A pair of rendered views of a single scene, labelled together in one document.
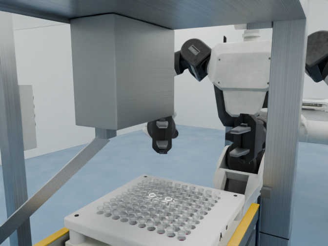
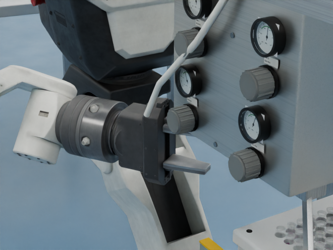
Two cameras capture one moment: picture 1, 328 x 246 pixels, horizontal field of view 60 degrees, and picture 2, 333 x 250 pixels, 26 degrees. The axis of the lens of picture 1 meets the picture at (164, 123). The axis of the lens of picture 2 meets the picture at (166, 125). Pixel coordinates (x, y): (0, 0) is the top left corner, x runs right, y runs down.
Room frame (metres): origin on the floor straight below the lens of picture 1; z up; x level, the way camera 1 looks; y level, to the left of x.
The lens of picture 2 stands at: (0.35, 0.79, 1.40)
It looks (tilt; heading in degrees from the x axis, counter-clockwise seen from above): 24 degrees down; 299
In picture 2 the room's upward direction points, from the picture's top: straight up
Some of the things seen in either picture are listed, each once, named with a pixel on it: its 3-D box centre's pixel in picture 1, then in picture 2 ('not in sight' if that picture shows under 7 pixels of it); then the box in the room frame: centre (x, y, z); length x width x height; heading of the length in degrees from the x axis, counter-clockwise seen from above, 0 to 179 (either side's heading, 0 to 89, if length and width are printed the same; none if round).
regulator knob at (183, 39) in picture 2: not in sight; (190, 39); (0.69, 0.10, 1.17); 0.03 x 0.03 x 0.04; 60
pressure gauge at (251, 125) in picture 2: not in sight; (254, 124); (0.59, 0.15, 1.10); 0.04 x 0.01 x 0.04; 150
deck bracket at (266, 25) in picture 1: (259, 17); not in sight; (0.59, -0.19, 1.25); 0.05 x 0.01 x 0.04; 60
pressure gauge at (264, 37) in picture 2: not in sight; (267, 36); (0.58, 0.16, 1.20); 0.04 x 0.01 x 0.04; 150
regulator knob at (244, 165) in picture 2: not in sight; (245, 161); (0.60, 0.16, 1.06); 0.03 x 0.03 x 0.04; 60
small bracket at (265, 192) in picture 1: (265, 192); not in sight; (0.57, -0.22, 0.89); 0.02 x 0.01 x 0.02; 60
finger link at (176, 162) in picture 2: (162, 145); (187, 167); (0.75, 0.00, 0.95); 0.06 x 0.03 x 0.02; 2
